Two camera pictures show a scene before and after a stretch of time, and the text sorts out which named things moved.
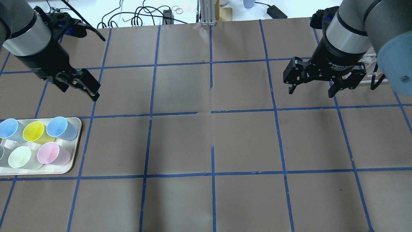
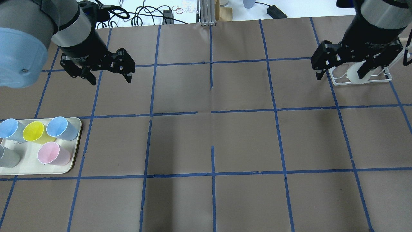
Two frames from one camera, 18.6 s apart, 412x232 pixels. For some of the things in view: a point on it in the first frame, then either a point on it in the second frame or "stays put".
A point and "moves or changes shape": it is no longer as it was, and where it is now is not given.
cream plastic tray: x=31 y=146 stays put
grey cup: x=4 y=152 stays put
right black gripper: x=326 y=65 to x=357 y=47
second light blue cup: x=59 y=127 stays put
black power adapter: x=275 y=13 stays put
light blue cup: x=12 y=129 stays put
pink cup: x=49 y=152 stays put
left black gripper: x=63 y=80 to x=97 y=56
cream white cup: x=24 y=157 moves or changes shape
